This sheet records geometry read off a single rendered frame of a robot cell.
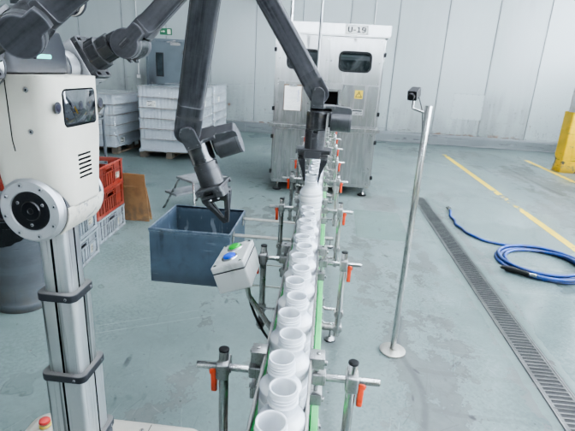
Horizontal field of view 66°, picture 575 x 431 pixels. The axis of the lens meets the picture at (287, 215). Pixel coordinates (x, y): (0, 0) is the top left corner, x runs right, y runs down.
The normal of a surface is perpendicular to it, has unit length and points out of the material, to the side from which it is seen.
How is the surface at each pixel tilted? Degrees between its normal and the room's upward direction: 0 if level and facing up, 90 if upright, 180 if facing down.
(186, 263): 90
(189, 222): 90
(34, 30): 113
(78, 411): 90
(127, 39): 92
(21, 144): 101
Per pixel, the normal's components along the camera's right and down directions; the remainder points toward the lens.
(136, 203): -0.07, 0.45
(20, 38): 0.12, 0.67
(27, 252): 0.69, 0.32
